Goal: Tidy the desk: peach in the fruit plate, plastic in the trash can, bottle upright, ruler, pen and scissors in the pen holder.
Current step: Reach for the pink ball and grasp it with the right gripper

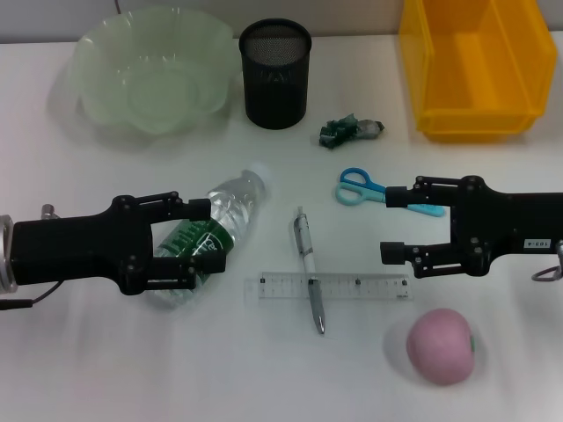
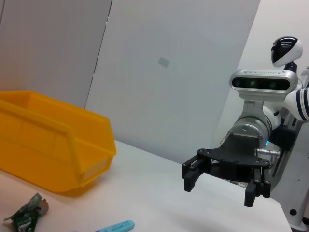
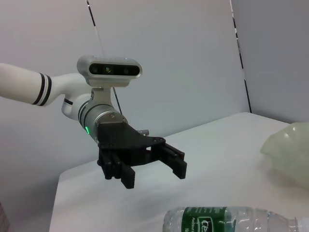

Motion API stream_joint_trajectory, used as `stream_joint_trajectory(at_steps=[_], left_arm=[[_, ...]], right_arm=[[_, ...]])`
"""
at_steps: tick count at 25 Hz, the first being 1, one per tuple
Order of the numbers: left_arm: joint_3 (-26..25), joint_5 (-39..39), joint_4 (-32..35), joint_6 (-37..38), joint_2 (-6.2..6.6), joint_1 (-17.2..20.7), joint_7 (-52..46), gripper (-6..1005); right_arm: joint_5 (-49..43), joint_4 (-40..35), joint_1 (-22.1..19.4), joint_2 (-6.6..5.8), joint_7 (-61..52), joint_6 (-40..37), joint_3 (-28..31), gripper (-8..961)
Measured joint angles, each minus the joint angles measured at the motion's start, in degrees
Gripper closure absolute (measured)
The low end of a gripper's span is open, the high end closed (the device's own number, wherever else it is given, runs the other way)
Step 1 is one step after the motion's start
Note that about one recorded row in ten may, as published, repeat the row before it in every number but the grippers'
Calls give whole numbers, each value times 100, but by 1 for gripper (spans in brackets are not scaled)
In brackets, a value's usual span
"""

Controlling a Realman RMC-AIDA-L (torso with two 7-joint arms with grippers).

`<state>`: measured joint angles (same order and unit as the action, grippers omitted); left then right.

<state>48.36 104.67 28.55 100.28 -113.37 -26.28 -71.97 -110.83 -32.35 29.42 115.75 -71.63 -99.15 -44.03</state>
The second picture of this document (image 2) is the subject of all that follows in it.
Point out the green plastic wrapper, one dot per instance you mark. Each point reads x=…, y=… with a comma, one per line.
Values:
x=25, y=215

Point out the light blue scissors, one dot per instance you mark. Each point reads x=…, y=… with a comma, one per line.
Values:
x=118, y=226

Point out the white black robot head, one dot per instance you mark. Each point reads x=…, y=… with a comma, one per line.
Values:
x=288, y=49

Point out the small grey wall sticker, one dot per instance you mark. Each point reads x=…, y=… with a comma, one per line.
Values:
x=164, y=62

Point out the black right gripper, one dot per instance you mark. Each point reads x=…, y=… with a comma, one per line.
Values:
x=239, y=154

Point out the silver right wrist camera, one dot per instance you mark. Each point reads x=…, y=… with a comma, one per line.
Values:
x=260, y=83

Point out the white robot torso column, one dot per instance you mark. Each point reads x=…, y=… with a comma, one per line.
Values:
x=297, y=169

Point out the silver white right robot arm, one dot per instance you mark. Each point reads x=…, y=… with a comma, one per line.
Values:
x=251, y=125

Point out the yellow plastic storage bin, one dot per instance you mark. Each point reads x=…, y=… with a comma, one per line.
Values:
x=48, y=135

